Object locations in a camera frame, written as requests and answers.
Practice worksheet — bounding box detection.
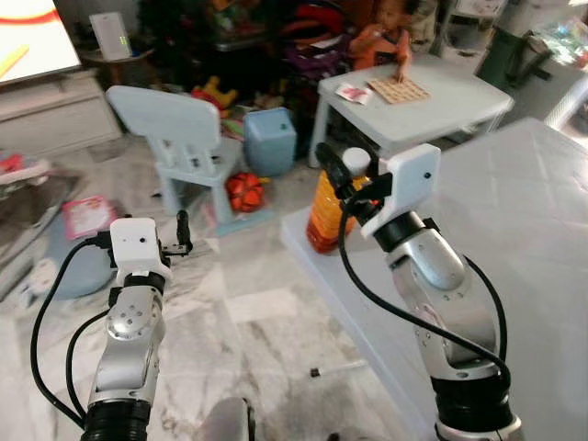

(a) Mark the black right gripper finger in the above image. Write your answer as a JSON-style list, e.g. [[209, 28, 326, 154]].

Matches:
[[314, 141, 358, 195]]

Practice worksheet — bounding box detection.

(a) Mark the orange juice bottle white cap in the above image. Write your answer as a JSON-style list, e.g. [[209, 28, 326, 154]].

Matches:
[[305, 146, 374, 256]]

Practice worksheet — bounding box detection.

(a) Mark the blue plastic bin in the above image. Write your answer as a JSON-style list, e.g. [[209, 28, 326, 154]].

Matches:
[[243, 107, 299, 178]]

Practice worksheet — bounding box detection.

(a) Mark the red toy ball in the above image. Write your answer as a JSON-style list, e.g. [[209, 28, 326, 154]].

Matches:
[[224, 171, 268, 215]]

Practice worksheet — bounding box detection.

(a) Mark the pink white card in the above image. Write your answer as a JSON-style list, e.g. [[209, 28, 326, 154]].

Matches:
[[334, 82, 374, 105]]

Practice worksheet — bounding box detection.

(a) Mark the pink book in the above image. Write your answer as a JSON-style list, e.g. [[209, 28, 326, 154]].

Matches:
[[59, 194, 119, 243]]

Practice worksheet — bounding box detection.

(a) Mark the light blue plastic chair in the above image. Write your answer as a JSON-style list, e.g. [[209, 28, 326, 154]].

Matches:
[[105, 85, 277, 236]]

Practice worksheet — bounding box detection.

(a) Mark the wooden puzzle board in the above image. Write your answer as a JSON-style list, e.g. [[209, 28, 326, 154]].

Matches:
[[367, 75, 432, 106]]

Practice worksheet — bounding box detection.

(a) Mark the light blue child table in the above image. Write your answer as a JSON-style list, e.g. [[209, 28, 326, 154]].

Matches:
[[316, 52, 516, 168]]

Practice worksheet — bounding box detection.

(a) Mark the child in orange shirt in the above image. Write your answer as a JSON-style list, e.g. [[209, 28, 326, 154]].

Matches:
[[348, 0, 415, 85]]

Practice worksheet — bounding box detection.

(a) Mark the yellow toy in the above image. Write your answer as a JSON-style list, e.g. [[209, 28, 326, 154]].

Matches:
[[190, 75, 239, 112]]

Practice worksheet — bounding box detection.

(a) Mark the white television cabinet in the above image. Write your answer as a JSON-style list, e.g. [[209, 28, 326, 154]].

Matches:
[[0, 68, 122, 164]]

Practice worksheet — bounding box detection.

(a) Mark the grey left robot leg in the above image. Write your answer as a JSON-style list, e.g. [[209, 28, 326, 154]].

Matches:
[[197, 396, 257, 441]]

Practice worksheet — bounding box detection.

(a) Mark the dark green chair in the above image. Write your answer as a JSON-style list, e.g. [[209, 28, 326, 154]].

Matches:
[[477, 25, 553, 94]]

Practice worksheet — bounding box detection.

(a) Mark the white router box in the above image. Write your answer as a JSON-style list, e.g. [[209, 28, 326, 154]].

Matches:
[[88, 11, 133, 62]]

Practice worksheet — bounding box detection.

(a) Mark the bright television screen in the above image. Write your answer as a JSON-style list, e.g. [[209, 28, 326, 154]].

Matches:
[[0, 0, 83, 89]]

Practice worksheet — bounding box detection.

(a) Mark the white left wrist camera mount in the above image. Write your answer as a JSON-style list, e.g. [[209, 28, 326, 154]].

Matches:
[[109, 217, 174, 287]]

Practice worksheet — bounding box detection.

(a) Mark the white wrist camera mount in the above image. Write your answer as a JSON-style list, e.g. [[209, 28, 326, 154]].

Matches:
[[359, 143, 443, 241], [109, 217, 174, 287]]

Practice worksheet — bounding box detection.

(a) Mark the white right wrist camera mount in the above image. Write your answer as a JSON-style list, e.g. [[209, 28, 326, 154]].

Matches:
[[359, 143, 443, 241]]

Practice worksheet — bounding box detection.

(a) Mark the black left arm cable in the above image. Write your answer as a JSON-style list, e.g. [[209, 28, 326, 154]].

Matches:
[[28, 234, 113, 429], [63, 309, 116, 419]]

